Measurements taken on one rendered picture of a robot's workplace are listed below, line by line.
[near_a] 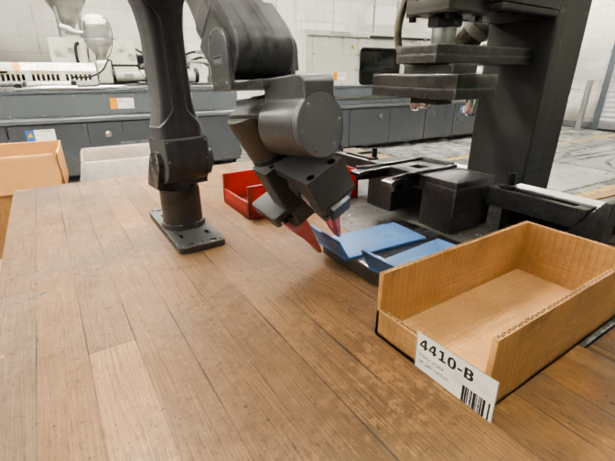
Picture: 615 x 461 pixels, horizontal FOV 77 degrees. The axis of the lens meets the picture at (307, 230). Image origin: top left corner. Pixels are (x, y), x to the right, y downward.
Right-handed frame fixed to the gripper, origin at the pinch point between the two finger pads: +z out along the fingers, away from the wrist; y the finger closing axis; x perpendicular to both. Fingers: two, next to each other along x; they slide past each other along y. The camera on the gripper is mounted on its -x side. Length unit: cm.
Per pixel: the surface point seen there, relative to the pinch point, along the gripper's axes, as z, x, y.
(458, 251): 1.3, -14.9, 7.8
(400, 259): 4.5, -7.4, 5.0
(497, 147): 18.9, 10.6, 45.0
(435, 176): 7.6, 3.7, 22.5
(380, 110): 228, 453, 318
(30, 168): 1, 221, -63
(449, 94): -3.7, 2.6, 28.4
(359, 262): 2.9, -4.6, 0.9
